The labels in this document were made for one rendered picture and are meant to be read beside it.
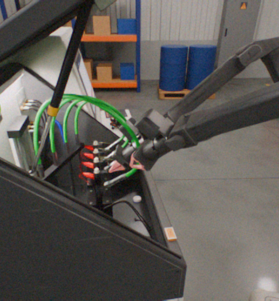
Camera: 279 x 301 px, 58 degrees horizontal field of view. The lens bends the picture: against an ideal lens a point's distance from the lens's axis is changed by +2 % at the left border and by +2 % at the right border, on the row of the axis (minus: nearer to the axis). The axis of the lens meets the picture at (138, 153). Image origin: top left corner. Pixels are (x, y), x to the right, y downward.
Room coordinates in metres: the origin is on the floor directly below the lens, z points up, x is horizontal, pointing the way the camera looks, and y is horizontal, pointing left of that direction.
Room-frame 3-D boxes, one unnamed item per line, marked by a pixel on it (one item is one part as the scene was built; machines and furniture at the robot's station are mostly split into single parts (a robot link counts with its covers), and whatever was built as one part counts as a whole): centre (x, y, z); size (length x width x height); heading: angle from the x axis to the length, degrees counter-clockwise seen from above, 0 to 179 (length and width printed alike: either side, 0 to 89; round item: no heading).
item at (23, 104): (1.00, 0.46, 1.20); 0.13 x 0.03 x 0.31; 10
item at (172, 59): (5.76, -1.05, 0.51); 1.20 x 0.85 x 1.02; 90
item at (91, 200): (0.92, 0.18, 0.91); 0.34 x 0.10 x 0.15; 10
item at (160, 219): (0.85, -0.07, 0.87); 0.62 x 0.04 x 0.16; 10
